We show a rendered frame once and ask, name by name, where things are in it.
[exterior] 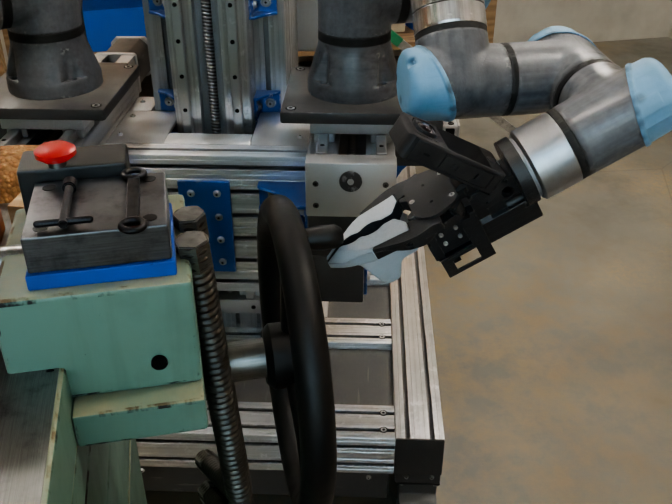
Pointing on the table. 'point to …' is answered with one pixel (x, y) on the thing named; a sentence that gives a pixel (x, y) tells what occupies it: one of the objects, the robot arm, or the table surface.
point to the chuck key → (65, 208)
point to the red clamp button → (55, 152)
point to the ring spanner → (133, 201)
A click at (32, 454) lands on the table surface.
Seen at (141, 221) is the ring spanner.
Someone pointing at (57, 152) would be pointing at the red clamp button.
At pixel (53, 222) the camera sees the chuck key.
